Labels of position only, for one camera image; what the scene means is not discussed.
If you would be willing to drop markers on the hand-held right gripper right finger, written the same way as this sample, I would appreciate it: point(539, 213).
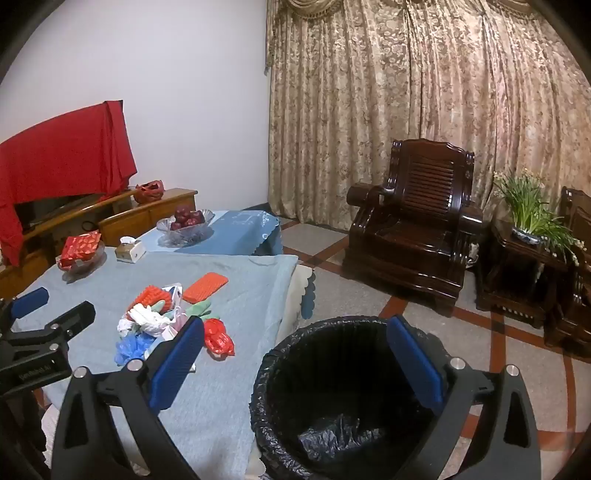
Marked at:
point(415, 364)

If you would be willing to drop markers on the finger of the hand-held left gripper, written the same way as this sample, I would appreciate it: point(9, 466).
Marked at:
point(74, 318)
point(30, 302)

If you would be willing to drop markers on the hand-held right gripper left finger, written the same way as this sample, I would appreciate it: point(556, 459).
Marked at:
point(178, 364)

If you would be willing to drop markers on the blue plastic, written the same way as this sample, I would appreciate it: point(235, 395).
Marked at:
point(136, 348)

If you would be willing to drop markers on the red plastic bag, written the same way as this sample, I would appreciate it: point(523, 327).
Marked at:
point(218, 337)

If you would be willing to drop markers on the green foam piece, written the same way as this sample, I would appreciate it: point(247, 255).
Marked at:
point(197, 308)

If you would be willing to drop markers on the orange ridged foam piece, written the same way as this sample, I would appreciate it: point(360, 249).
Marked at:
point(147, 297)

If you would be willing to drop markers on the bin with black bag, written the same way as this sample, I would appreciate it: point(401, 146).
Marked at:
point(323, 369)

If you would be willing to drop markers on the pale pink plastic bag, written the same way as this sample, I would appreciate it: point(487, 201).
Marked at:
point(178, 323)

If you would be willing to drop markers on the small glass bowl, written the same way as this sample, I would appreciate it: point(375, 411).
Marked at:
point(81, 272)

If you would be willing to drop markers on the white crumpled paper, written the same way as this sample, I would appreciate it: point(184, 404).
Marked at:
point(143, 318)

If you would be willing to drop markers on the red gift box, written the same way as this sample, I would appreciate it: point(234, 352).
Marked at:
point(81, 249)

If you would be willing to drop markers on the white blue-printed packet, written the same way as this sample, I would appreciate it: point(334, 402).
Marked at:
point(171, 294)

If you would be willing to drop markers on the orange flat foam pad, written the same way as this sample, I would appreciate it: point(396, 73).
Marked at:
point(205, 287)

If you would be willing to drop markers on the beige tissue box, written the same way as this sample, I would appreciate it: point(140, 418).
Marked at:
point(129, 250)

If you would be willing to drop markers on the black television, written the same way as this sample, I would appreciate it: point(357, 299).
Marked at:
point(51, 210)

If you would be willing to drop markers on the grey-blue tablecloth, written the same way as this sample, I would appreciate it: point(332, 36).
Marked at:
point(249, 295)

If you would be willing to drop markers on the wooden television cabinet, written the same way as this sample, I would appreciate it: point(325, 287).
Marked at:
point(134, 221)

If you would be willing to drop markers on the glass fruit bowl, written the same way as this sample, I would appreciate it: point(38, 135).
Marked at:
point(184, 235)

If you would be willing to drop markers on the dark wooden side table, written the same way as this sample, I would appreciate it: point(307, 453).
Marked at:
point(512, 277)

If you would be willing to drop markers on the beige scalloped table cover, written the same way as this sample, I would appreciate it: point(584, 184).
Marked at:
point(300, 295)

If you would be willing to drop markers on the blue tablecloth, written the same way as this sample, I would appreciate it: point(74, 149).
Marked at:
point(231, 230)

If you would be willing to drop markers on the red cloth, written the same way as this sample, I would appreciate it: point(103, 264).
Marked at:
point(60, 152)

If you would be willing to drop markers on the potted green plant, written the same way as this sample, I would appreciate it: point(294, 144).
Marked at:
point(526, 212)

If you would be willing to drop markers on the beige patterned curtain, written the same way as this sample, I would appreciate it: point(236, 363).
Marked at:
point(369, 115)

